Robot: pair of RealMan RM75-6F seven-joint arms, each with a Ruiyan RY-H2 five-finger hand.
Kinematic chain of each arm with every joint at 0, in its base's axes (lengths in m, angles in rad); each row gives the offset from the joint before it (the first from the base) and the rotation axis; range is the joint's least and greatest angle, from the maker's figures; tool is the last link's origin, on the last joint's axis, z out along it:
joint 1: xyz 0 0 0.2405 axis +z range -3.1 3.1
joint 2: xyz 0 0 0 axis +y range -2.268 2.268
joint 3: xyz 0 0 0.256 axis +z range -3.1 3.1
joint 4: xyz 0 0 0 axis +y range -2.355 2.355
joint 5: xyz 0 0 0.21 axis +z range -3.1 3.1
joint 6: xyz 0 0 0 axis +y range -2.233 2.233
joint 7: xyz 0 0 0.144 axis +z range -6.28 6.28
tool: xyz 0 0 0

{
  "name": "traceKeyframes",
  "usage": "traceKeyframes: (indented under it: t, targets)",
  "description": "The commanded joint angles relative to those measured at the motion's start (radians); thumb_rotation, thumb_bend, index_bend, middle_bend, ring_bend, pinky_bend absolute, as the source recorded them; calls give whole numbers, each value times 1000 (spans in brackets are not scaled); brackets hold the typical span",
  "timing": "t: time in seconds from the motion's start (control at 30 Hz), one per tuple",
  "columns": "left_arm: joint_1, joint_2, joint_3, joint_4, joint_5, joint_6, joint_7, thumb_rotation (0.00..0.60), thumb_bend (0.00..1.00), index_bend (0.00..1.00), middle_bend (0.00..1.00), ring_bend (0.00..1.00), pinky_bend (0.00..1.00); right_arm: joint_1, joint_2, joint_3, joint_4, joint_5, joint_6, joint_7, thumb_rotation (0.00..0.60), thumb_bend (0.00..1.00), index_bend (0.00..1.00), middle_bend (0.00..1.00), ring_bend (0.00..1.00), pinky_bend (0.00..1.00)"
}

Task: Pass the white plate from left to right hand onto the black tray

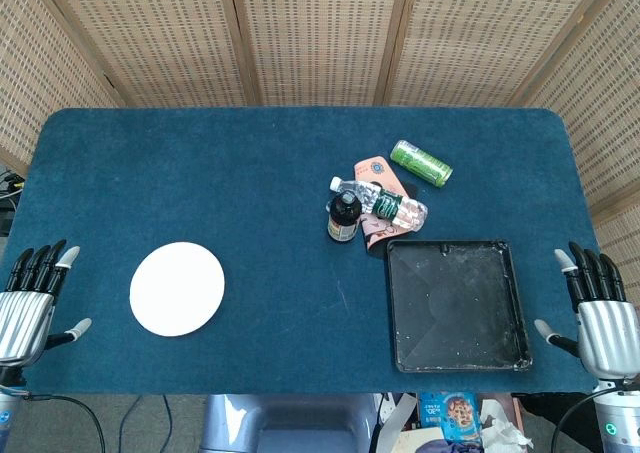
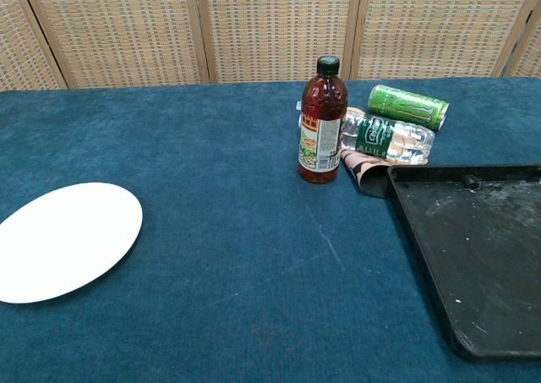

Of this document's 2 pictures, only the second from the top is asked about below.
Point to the woven wooden folding screen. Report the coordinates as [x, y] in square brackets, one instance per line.
[270, 28]

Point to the brown tea bottle dark cap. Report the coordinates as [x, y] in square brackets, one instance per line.
[321, 146]

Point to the blue table cloth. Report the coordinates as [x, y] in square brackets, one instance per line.
[211, 188]

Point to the white round plate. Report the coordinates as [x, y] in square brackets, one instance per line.
[63, 243]

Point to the black rectangular tray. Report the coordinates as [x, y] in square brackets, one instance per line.
[486, 252]

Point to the green energy drink can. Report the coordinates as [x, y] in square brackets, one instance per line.
[401, 106]

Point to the clear water bottle green label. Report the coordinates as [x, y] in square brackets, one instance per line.
[380, 135]

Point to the pink snack packet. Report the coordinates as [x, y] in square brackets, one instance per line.
[363, 167]

